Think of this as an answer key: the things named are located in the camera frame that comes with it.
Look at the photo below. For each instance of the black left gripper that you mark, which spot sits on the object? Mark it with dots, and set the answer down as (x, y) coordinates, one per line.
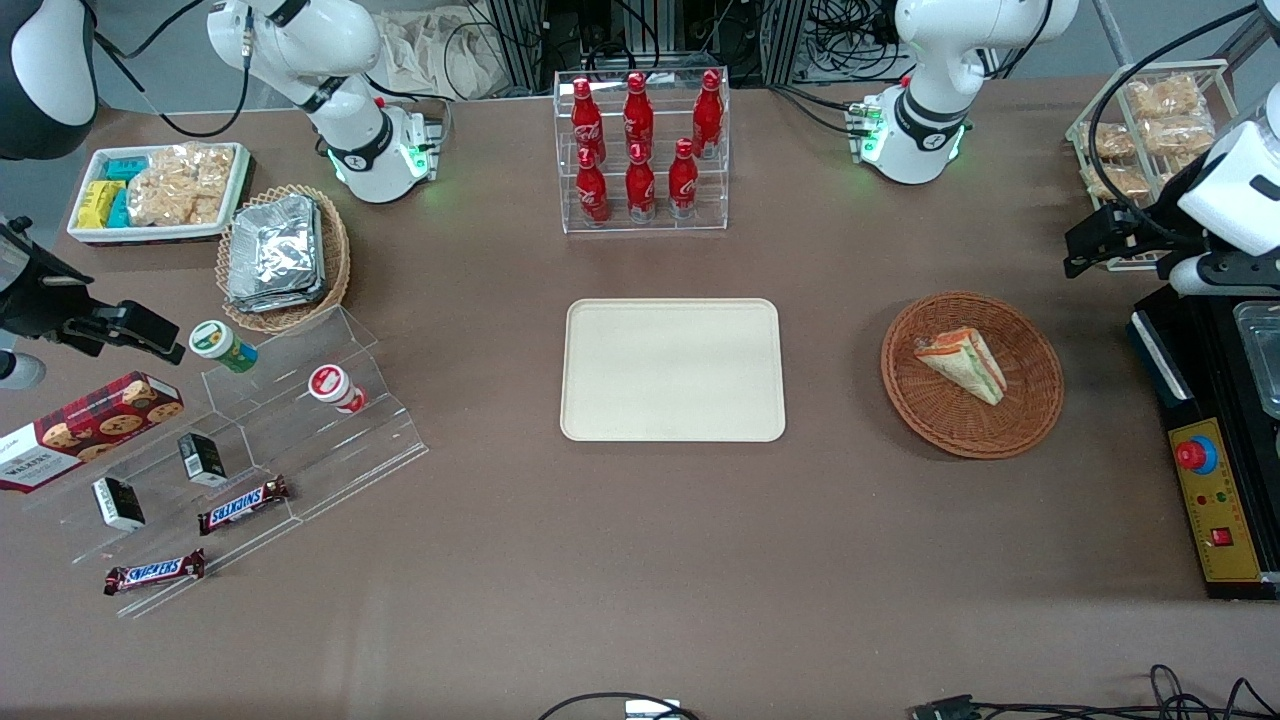
(1163, 211)

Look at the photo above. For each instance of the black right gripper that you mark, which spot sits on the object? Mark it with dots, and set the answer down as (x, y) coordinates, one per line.
(32, 300)

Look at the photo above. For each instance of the triangle sandwich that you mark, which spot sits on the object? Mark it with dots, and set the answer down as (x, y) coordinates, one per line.
(965, 362)

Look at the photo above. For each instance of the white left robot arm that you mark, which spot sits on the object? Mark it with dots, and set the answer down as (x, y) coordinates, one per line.
(930, 60)

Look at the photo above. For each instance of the white rectangular snack tray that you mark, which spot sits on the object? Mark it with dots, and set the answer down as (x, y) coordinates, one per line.
(90, 232)

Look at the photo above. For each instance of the round brown wicker basket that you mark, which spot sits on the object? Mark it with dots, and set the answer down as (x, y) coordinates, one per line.
(1030, 400)

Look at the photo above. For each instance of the light oval wicker basket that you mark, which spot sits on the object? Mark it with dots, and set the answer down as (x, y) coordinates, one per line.
(338, 260)

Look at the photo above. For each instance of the beige plastic tray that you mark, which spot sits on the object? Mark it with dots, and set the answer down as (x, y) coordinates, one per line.
(672, 370)

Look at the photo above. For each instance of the wrapped bread pack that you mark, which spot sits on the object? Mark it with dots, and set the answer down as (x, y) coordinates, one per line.
(1165, 95)
(1112, 142)
(1118, 182)
(1178, 135)

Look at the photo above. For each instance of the red tartan cookie box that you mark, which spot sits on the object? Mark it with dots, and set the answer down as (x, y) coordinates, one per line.
(80, 430)

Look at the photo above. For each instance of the green yogurt cup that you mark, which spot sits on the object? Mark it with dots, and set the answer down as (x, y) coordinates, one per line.
(222, 345)

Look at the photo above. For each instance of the teal snack pack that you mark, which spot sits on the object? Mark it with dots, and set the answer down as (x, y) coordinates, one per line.
(119, 210)
(127, 167)

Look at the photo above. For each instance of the yellow snack pack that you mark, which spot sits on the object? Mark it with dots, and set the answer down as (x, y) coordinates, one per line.
(98, 205)

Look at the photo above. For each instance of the small black box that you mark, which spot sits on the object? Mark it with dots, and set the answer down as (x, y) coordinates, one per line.
(203, 458)
(118, 503)

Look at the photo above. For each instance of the clear bag of rice crackers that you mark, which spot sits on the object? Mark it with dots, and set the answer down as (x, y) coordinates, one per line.
(180, 185)

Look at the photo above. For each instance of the silver foil pack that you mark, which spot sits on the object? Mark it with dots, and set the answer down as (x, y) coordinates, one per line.
(275, 240)
(280, 302)

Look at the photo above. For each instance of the clear plastic container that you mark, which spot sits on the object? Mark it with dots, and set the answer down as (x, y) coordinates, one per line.
(1262, 355)

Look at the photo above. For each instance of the clear acrylic step display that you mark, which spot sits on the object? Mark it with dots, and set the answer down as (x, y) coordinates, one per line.
(300, 440)

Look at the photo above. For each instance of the brown Snickers bar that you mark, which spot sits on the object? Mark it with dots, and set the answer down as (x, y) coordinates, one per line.
(155, 572)
(245, 504)

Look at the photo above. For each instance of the red strawberry yogurt cup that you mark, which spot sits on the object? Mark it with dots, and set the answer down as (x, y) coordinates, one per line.
(335, 387)

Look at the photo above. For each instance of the red emergency stop button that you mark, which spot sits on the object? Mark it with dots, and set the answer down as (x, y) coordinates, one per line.
(1191, 455)

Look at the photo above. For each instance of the black control box yellow panel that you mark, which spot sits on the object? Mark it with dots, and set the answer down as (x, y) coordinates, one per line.
(1215, 520)

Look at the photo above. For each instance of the red cola bottle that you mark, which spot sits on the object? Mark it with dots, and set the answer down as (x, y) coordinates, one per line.
(592, 190)
(683, 182)
(708, 112)
(586, 118)
(641, 186)
(638, 112)

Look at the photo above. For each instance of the beige cloth bag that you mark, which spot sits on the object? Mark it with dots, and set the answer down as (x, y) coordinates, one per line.
(445, 55)

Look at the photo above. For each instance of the clear acrylic bottle rack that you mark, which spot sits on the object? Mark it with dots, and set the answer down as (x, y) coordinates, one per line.
(660, 225)

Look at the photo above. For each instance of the small white device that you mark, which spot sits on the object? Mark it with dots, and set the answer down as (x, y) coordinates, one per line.
(652, 710)

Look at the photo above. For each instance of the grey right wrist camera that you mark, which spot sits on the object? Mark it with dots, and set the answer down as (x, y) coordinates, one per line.
(18, 370)

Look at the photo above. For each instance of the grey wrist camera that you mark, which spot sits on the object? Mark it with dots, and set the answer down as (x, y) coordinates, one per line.
(1195, 275)
(18, 370)

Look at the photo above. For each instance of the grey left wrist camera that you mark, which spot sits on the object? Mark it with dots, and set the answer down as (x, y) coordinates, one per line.
(1195, 275)

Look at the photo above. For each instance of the aluminium frame post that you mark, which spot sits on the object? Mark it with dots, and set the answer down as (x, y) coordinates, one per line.
(785, 40)
(518, 40)

